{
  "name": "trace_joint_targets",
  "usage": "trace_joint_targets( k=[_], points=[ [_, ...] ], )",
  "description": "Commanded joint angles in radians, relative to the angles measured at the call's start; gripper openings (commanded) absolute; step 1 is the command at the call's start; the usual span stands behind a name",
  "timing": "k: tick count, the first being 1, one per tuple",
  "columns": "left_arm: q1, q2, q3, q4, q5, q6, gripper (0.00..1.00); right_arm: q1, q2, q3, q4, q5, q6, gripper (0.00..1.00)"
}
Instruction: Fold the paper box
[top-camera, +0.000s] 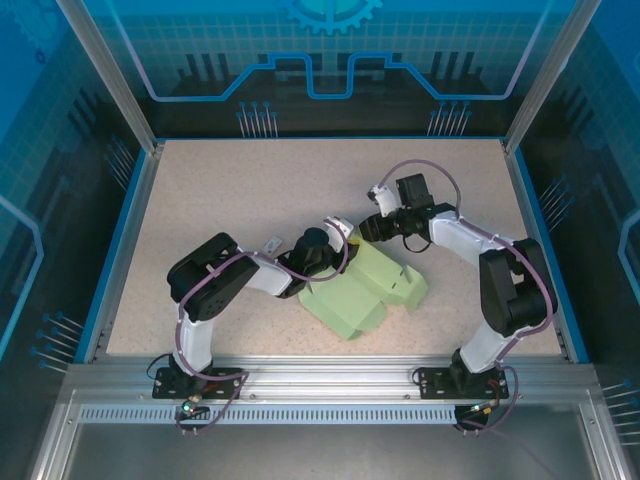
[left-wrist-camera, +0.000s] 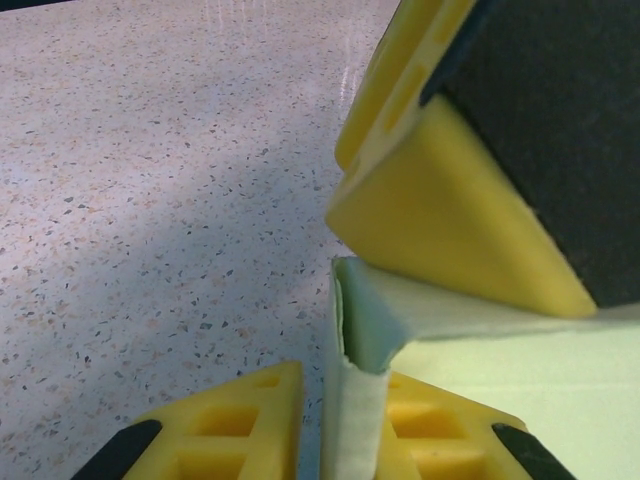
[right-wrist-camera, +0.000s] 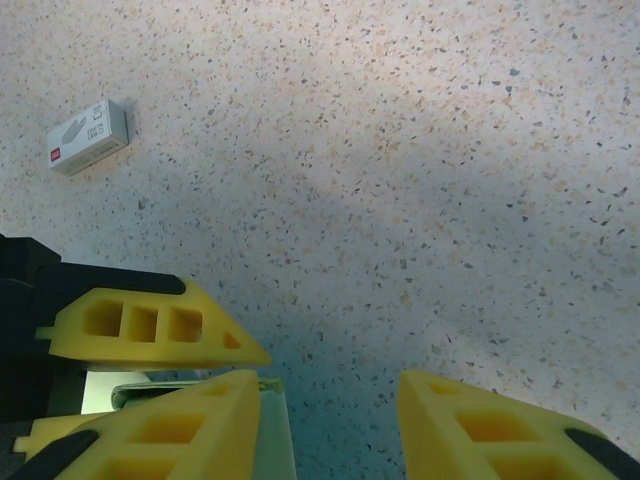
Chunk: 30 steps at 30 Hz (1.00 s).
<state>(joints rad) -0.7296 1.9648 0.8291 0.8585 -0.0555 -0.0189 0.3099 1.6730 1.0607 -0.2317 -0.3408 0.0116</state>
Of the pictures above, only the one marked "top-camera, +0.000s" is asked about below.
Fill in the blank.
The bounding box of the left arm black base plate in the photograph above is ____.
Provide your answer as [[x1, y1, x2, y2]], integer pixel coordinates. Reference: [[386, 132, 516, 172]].
[[152, 366, 246, 401]]

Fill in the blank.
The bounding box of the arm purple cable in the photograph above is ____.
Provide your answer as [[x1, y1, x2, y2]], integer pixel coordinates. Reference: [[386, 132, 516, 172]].
[[380, 158, 560, 436], [173, 219, 351, 436]]

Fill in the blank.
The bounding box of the wide aluminium mounting rail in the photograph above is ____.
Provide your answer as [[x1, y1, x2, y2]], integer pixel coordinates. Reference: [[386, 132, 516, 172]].
[[64, 355, 599, 401]]

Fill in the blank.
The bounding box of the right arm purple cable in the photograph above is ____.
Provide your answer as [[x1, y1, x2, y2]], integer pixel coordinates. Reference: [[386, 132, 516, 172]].
[[380, 158, 560, 436]]

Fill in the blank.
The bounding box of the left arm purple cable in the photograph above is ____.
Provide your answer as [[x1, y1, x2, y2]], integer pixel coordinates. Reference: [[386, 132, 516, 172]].
[[173, 219, 351, 436]]

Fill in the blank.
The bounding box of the light green paper box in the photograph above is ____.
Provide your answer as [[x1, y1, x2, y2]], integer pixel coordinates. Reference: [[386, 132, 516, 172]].
[[297, 234, 430, 344]]

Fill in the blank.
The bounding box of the aluminium frame post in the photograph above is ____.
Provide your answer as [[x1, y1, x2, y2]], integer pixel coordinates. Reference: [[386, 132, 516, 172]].
[[502, 0, 609, 154], [54, 0, 167, 154]]

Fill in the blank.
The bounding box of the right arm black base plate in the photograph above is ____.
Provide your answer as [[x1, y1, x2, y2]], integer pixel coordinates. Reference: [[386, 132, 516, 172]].
[[414, 366, 512, 401]]

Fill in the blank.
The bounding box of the slotted grey cable duct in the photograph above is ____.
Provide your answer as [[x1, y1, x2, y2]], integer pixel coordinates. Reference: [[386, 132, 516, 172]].
[[78, 404, 459, 426]]

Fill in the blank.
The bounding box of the aluminium side rail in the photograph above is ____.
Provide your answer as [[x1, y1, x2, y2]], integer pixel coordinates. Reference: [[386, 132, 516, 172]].
[[502, 142, 571, 364], [82, 142, 166, 365]]

